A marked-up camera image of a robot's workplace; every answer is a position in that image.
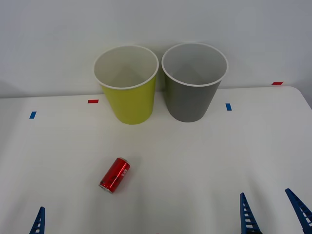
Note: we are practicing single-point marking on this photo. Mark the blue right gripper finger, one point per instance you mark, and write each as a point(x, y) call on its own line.
point(247, 219)
point(302, 212)

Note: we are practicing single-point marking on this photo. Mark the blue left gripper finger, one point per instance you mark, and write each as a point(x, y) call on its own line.
point(39, 223)

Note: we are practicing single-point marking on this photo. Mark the red drink can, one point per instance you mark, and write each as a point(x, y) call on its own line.
point(114, 175)

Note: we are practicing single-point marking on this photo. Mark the grey plastic bin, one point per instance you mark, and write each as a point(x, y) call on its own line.
point(190, 102)

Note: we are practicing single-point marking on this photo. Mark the yellow-green plastic bin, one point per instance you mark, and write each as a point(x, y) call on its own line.
point(131, 104)

